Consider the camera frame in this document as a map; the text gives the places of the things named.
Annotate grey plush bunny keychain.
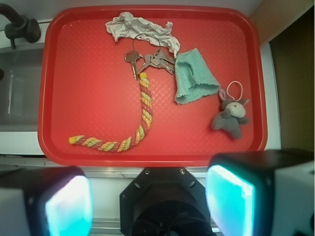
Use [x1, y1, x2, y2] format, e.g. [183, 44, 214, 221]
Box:
[211, 80, 249, 140]

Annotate multicolored twisted rope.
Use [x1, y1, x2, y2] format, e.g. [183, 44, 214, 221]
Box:
[68, 72, 154, 153]

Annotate crumpled grey paper towel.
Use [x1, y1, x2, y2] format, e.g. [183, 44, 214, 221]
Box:
[105, 12, 181, 58]

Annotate teal knitted cloth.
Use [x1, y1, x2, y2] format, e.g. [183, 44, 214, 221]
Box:
[174, 48, 221, 104]

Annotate red plastic tray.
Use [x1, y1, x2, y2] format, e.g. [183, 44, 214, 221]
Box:
[38, 6, 267, 167]

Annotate dark metal faucet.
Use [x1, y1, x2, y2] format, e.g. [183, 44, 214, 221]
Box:
[0, 3, 41, 49]

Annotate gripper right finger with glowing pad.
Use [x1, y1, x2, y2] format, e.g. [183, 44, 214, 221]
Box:
[205, 149, 315, 236]

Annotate stainless steel sink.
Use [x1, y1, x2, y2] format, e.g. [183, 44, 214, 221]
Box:
[0, 44, 43, 132]

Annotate silver keys on ring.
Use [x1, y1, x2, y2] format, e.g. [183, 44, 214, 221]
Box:
[125, 33, 175, 81]

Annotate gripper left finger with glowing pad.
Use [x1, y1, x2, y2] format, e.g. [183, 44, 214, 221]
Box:
[0, 166, 94, 236]

